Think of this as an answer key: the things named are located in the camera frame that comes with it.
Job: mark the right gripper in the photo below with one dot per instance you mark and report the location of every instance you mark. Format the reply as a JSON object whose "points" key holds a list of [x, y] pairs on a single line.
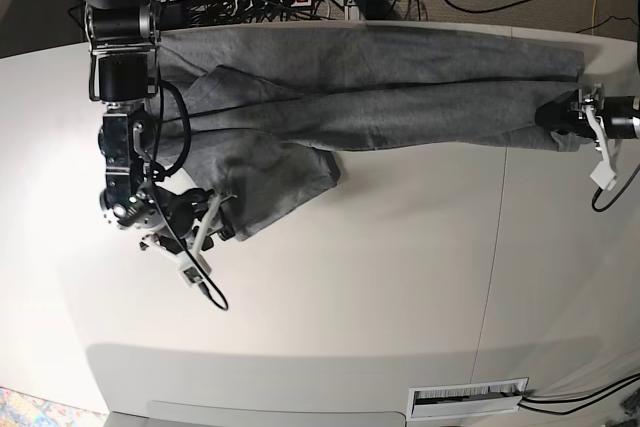
{"points": [[176, 224]]}

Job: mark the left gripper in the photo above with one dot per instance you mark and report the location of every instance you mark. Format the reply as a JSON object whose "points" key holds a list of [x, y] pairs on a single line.
{"points": [[563, 115]]}

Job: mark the grey T-shirt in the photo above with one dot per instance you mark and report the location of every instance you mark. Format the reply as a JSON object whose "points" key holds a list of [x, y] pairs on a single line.
{"points": [[269, 106]]}

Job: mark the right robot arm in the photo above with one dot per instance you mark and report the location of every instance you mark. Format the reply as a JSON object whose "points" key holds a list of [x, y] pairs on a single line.
{"points": [[124, 38]]}

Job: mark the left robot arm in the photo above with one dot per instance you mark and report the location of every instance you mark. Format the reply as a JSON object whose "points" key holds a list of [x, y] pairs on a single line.
{"points": [[621, 119]]}

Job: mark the black power strip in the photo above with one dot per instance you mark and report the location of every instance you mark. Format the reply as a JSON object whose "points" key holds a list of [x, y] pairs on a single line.
{"points": [[183, 14]]}

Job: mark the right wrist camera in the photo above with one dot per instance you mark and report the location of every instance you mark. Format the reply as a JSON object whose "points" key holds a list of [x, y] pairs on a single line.
{"points": [[190, 273]]}

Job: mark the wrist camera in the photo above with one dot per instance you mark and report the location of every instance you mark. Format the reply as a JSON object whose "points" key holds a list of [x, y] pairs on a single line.
{"points": [[190, 273], [604, 176]]}

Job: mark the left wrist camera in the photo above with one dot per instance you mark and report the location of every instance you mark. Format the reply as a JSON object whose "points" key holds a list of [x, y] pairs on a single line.
{"points": [[604, 176]]}

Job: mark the white cable grommet box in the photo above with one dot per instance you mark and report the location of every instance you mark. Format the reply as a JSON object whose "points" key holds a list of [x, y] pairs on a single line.
{"points": [[465, 400]]}

